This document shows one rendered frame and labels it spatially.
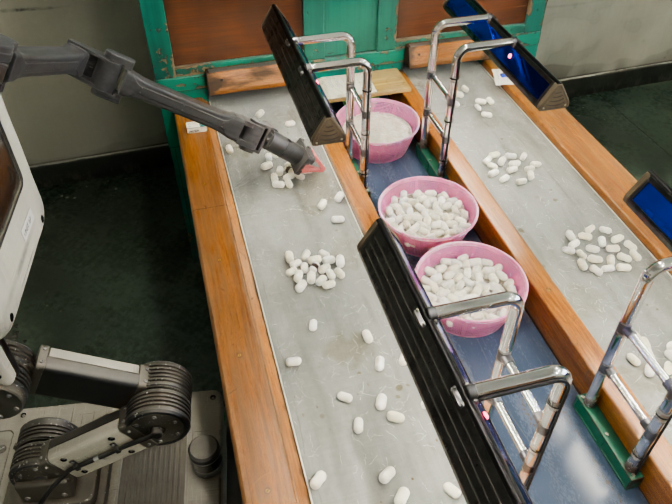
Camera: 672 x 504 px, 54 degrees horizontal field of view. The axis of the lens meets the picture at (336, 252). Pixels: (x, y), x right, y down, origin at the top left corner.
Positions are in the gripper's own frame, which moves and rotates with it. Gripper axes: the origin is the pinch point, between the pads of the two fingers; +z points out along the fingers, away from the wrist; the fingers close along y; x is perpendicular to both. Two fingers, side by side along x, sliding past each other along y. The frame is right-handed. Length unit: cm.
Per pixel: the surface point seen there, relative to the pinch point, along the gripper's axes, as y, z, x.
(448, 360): -97, -27, -23
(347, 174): -4.8, 4.6, -4.2
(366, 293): -47.9, 0.2, 2.8
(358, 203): -18.1, 3.9, -3.7
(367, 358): -66, -4, 6
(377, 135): 16.4, 18.8, -12.2
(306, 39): 8.4, -24.1, -25.8
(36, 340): 28, -27, 124
